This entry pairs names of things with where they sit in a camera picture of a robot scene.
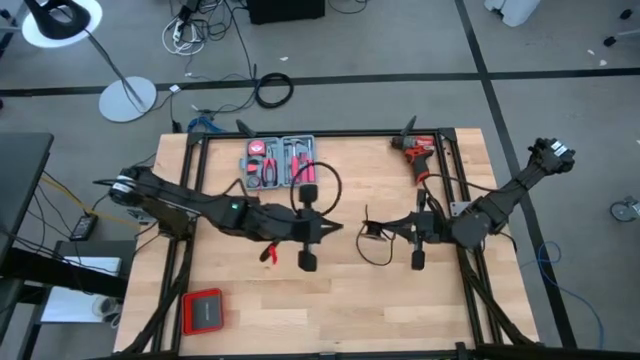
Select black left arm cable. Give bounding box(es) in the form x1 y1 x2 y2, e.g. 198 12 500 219
219 160 344 217

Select thin black cord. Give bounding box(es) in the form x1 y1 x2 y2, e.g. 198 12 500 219
355 203 397 267

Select grey plastic tool case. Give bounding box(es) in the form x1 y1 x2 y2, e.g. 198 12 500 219
240 134 320 192

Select white paper sheet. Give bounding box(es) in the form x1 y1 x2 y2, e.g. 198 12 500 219
63 255 123 277

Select grey caster wheel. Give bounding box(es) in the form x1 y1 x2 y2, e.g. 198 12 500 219
609 196 640 224

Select blue cable bundle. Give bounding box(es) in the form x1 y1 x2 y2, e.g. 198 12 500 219
187 115 227 135

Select red black cordless drill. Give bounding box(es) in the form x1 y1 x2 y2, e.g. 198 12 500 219
390 134 437 185

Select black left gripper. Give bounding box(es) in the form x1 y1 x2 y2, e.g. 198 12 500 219
293 183 345 273

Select white power strip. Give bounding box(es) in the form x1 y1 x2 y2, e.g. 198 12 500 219
161 16 207 57

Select yellow floor cable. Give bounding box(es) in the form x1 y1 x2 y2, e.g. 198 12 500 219
39 175 141 229

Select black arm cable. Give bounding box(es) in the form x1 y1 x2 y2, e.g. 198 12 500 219
422 172 501 224
219 160 344 217

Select white ring floor lamp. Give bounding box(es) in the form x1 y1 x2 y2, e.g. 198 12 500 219
22 0 159 124

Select black desk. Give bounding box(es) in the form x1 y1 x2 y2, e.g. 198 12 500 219
0 131 56 266

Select long blue floor cable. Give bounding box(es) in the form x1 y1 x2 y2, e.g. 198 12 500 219
519 240 607 351

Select grey office chair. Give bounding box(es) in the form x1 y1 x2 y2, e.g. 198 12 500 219
602 7 640 49

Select black side table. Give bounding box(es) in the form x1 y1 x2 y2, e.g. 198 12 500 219
29 238 139 360

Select red-rimmed grey box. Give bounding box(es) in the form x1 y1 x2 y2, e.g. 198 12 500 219
180 287 225 337

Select red-handled hammer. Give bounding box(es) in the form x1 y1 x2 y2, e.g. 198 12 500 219
284 138 314 185

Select black floor box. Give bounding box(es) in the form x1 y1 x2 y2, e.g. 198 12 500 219
246 0 327 26

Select black cord spool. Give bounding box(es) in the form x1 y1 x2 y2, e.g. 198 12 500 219
360 221 390 244

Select red-handled pliers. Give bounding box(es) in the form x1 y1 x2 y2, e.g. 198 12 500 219
262 144 280 188

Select coiled black floor cable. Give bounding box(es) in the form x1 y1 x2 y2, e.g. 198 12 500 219
254 72 296 110

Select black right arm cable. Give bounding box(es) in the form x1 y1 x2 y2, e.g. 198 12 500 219
422 172 501 224

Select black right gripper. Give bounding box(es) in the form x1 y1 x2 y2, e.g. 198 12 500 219
379 187 455 272

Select black power adapter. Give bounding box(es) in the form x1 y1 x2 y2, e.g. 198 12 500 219
69 214 99 242

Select white trash bin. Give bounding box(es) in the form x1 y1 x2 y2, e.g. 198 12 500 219
483 0 543 28

